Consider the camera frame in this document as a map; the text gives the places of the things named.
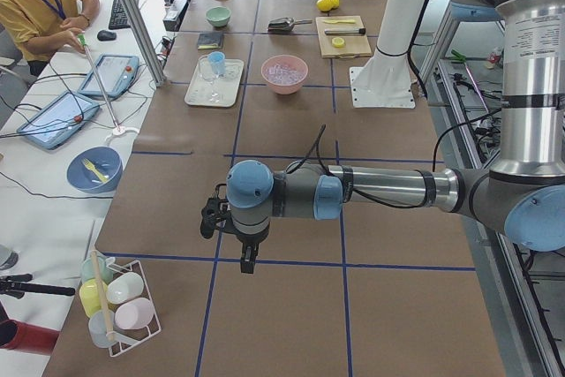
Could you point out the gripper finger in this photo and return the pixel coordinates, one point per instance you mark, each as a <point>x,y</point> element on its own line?
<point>250,263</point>
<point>245,262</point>

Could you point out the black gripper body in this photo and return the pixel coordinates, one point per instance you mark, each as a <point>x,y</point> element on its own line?
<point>250,242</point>

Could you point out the metal ice scoop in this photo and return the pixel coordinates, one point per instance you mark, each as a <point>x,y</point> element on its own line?
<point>285,25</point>

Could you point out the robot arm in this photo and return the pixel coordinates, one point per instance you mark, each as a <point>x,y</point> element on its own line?
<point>521,194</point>

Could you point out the white cup in rack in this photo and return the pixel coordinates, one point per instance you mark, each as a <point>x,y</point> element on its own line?
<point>126,287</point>

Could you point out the pink cup in rack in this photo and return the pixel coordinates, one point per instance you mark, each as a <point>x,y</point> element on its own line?
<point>135,314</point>

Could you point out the grey-blue cup in rack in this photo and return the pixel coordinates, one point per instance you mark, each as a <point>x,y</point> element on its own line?
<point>98,331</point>

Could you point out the green cup in rack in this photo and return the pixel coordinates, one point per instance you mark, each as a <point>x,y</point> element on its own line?
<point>87,270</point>

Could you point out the yellow cup in rack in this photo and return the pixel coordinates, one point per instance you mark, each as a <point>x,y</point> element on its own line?
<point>89,297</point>

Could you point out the clear ice cubes pile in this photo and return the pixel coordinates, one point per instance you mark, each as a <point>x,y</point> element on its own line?
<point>284,74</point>

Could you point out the blue plastic cup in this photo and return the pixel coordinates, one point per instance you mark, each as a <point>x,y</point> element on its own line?
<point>216,60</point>

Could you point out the cream serving tray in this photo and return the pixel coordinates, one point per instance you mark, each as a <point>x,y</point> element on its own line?
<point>222,93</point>

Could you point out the pink bowl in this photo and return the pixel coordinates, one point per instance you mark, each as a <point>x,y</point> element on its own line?
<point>296,61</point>

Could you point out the metal reach stick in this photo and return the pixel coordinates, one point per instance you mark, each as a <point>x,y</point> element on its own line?
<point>118,129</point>

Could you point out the clear wine glass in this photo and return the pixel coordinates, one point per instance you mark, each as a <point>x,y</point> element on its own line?
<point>207,75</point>

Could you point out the blue bowl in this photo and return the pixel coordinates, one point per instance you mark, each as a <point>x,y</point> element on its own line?
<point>106,159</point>

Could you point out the yellow plastic fork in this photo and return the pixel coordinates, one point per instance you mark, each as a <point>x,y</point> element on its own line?
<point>90,166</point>

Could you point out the grey yellow sponge cloth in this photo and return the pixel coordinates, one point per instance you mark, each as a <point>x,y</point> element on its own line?
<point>208,41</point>

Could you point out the far teach pendant tablet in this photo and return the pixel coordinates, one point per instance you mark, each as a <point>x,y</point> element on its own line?
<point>117,73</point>

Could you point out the teach pendant tablet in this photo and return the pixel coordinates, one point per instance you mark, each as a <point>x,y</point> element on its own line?
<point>59,120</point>
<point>117,73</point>

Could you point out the half lemon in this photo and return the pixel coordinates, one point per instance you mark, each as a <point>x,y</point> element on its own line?
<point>338,42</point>

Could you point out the wooden cutting board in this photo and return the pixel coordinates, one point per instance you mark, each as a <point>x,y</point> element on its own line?
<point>342,36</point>

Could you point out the green bowl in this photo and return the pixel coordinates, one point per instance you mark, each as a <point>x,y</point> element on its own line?
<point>218,16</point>

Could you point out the near teach pendant tablet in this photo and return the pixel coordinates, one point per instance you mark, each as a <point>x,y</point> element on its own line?
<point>59,120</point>

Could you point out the yellow plastic knife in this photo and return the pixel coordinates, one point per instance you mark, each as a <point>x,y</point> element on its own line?
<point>339,21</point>

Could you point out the black power box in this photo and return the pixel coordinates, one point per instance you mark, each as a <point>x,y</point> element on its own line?
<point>174,15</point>

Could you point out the red cylinder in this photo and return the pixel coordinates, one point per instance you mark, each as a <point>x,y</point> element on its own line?
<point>28,338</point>

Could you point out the black computer mouse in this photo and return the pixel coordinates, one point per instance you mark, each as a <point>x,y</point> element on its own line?
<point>106,35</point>

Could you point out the black keyboard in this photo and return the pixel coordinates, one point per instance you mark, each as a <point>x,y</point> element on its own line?
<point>118,17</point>

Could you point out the person in yellow shirt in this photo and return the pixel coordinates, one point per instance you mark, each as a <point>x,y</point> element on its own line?
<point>40,28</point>

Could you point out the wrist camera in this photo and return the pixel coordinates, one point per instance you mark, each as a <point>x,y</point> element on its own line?
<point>215,215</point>

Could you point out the white wire cup rack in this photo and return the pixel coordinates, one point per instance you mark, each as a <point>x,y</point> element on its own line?
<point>127,339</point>

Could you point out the wooden rack handle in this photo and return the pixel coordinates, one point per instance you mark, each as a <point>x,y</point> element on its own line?
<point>110,333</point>

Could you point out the black tripod handle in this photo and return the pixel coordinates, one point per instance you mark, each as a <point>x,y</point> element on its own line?
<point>17,286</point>

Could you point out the aluminium frame post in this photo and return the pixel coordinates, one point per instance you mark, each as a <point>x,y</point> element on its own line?
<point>143,40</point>

